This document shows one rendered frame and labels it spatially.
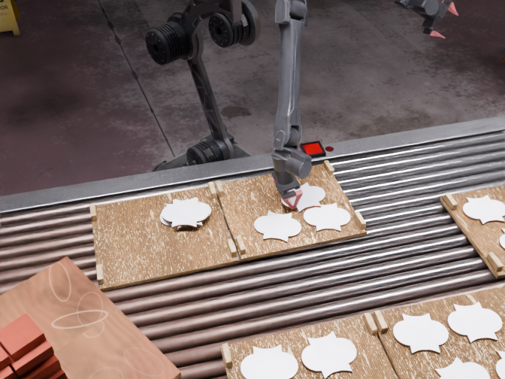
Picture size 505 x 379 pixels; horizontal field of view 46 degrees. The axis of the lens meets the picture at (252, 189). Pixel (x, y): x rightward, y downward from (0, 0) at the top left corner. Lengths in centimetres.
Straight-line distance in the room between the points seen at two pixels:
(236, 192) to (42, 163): 200
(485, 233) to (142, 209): 109
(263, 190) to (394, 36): 323
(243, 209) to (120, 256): 42
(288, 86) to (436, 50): 322
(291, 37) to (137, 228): 75
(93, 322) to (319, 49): 356
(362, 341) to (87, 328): 70
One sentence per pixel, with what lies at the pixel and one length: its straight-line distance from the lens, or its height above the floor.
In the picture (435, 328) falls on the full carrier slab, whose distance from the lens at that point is 170.
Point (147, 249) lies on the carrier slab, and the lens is 184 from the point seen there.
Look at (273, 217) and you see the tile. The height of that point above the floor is 94.
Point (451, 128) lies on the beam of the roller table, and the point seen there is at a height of 92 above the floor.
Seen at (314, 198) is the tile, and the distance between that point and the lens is 196.
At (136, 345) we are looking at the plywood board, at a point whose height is 104.
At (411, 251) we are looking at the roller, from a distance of 190.
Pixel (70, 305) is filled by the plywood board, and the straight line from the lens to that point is 162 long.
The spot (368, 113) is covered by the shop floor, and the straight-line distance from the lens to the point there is 409.
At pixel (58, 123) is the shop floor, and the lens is 411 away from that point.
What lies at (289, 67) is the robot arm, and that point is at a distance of 182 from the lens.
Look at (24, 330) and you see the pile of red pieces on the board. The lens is 126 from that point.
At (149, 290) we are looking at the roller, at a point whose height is 91.
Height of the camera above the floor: 228
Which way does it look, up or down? 42 degrees down
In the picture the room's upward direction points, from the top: straight up
